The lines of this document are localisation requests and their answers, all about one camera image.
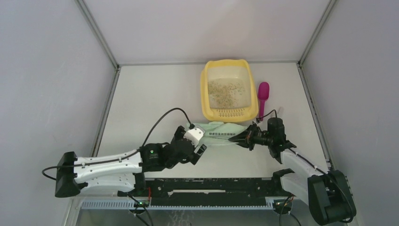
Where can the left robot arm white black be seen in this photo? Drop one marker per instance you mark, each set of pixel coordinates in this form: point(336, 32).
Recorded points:
point(76, 174)

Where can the pink plastic litter scoop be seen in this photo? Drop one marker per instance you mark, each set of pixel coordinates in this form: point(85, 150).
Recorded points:
point(263, 95)

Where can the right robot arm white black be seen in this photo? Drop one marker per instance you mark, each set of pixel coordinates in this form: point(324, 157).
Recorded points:
point(326, 193)

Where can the yellow plastic litter box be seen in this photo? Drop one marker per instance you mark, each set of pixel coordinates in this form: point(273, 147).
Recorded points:
point(238, 69)

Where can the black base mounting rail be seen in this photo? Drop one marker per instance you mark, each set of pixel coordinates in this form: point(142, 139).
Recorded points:
point(208, 192)

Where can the green cat litter bag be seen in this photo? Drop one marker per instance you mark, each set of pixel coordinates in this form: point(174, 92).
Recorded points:
point(218, 133)

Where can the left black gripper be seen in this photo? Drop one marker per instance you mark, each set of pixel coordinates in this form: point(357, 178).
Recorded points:
point(193, 157)

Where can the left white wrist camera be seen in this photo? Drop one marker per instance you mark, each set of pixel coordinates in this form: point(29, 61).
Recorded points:
point(195, 135)

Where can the scattered clean litter grains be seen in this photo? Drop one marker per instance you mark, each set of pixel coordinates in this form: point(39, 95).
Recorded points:
point(226, 94)

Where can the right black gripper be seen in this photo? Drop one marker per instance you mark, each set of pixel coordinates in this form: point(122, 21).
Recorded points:
point(241, 139)

